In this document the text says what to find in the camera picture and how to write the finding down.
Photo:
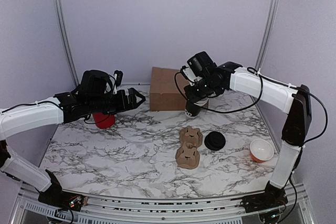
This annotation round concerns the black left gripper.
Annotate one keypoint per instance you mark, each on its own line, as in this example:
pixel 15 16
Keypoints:
pixel 123 105

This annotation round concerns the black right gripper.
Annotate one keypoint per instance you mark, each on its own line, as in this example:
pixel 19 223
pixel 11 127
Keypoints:
pixel 191 97

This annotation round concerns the black paper coffee cup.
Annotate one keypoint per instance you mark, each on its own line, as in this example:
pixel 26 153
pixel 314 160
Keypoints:
pixel 193 109

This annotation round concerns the brown pulp cup carrier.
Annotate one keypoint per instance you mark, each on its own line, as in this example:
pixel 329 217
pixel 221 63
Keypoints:
pixel 187 155

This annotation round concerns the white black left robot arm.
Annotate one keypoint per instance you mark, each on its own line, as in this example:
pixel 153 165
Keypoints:
pixel 25 126

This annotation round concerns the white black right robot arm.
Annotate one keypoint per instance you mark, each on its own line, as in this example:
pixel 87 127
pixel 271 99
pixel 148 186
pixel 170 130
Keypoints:
pixel 295 103

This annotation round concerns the brown cardboard box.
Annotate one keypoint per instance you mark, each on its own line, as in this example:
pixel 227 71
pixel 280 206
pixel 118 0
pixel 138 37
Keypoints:
pixel 164 95

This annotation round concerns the red cylindrical container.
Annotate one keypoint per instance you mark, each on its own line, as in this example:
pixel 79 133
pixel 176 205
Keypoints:
pixel 104 121

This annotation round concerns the black plastic cup lid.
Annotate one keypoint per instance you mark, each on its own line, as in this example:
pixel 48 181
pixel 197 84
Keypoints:
pixel 215 141

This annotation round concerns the orange white bowl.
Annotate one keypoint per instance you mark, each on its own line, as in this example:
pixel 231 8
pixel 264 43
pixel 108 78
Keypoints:
pixel 261 151

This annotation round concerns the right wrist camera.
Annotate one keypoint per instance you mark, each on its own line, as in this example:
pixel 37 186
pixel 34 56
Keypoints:
pixel 198 67

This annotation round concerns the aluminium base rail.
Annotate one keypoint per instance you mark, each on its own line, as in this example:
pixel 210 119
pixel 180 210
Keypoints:
pixel 89 208

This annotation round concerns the aluminium frame post right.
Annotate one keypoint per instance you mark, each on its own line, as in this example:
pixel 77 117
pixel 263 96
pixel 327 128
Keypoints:
pixel 270 21

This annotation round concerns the aluminium frame post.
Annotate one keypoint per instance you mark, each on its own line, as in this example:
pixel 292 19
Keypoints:
pixel 65 41
pixel 270 21

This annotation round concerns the aluminium frame post left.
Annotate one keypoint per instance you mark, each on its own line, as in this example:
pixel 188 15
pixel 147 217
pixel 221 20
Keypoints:
pixel 65 41

